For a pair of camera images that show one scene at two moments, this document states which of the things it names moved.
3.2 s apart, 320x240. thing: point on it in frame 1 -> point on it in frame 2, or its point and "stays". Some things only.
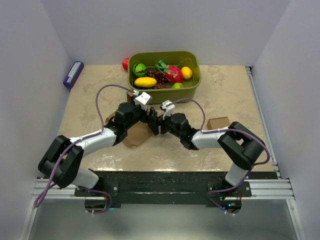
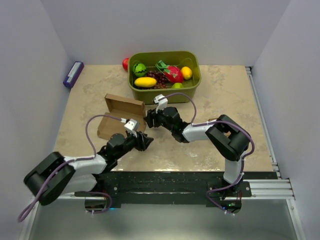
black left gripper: x=147 y=119 -> x=142 y=141
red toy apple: x=125 y=63 stays
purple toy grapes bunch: x=160 y=78 stays
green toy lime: x=177 y=85 stays
